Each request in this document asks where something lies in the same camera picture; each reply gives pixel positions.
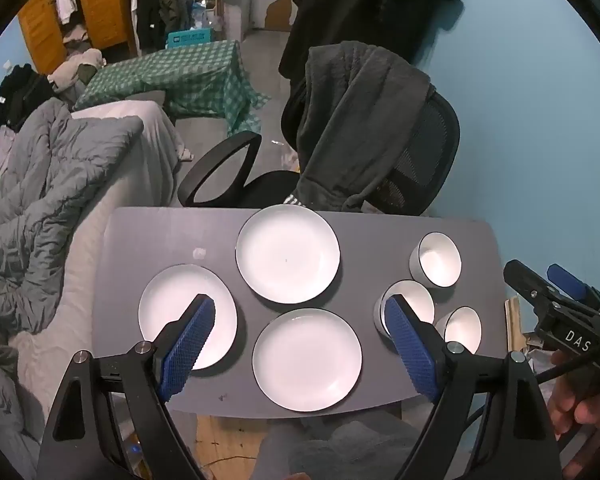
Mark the grey quilt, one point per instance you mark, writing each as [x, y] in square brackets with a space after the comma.
[45, 185]

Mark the brown cardboard piece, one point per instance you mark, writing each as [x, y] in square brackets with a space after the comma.
[279, 12]

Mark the black clothes pile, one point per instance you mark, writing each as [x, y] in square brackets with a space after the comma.
[15, 95]

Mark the dark hanging jackets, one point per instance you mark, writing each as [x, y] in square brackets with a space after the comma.
[155, 5]

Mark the white plate black rim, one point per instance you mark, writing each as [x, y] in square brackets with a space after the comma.
[287, 255]
[307, 360]
[170, 295]

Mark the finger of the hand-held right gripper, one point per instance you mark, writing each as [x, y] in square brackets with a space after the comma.
[535, 285]
[567, 280]

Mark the white bowl black rim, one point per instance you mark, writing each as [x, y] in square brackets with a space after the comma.
[437, 262]
[422, 300]
[462, 327]

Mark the green checked cloth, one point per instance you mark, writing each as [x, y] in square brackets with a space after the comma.
[180, 70]

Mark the blue plastic crate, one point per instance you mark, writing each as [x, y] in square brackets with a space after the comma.
[190, 38]

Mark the person's right hand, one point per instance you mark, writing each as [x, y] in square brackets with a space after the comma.
[580, 410]

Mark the dark grey fleece robe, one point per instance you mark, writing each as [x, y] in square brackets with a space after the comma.
[350, 110]

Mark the orange wooden wardrobe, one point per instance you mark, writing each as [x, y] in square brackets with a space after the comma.
[105, 5]

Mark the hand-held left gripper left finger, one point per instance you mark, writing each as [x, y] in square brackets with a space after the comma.
[190, 347]

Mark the beige clothes pile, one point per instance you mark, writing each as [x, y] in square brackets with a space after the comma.
[75, 70]

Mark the white bed sheet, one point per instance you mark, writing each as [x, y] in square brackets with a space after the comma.
[150, 160]

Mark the black mesh office chair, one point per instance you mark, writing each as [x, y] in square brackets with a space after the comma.
[430, 150]

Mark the grey pants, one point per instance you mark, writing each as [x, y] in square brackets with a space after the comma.
[340, 445]

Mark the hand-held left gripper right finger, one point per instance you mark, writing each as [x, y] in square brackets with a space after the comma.
[410, 350]

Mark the black hanging coat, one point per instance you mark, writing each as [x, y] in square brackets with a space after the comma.
[370, 0]

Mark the wooden slats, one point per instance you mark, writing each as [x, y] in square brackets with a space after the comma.
[513, 325]

